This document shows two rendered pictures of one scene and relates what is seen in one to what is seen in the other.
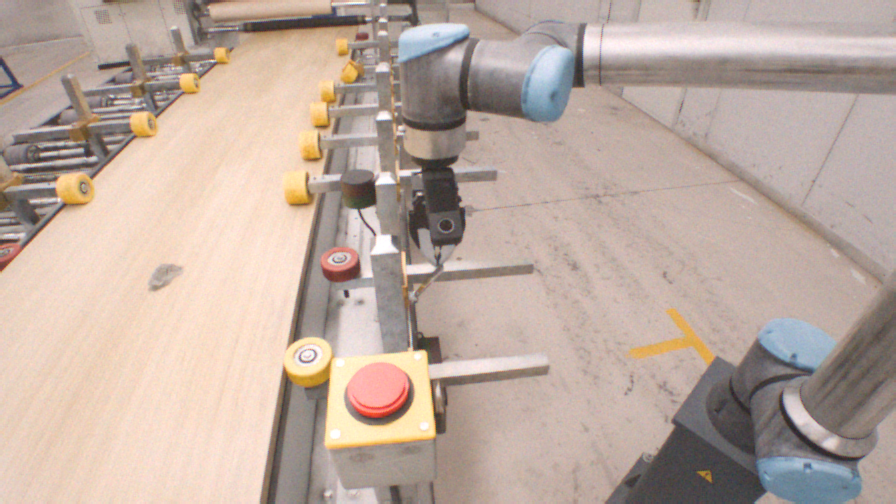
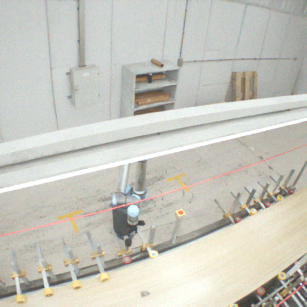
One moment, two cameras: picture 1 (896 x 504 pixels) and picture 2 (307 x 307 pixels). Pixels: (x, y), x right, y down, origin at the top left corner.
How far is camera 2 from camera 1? 2.17 m
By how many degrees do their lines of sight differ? 81
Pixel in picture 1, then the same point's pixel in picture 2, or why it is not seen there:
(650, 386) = (88, 228)
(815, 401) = (141, 189)
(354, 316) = not seen: hidden behind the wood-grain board
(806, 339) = not seen: hidden behind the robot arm
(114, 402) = (175, 278)
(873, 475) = (107, 187)
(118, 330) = (162, 290)
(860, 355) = (142, 182)
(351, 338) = not seen: hidden behind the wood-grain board
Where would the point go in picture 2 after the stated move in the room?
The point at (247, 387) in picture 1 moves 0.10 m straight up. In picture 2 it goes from (163, 260) to (164, 254)
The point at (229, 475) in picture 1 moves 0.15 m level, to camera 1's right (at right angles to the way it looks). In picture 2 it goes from (176, 254) to (171, 241)
